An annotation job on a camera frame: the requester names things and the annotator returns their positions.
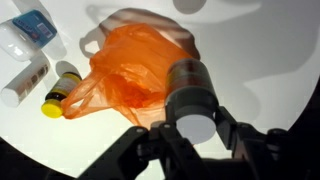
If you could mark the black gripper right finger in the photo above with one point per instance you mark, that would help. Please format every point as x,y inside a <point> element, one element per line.
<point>230,128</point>

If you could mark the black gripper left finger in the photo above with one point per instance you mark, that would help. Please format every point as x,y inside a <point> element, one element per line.
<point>170,140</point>

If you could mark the dark bottle white cap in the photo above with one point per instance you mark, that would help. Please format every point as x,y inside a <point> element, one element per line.
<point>190,90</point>

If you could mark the orange plastic bag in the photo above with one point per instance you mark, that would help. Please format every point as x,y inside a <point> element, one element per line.
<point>133,73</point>

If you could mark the yellow capped brown bottle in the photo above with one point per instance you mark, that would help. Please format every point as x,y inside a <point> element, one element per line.
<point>58,96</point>

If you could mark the slim white bottle brown print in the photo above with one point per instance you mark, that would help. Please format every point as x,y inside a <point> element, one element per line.
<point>25,83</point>

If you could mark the white bottle with blue label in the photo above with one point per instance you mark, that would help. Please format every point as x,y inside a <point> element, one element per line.
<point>26,33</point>

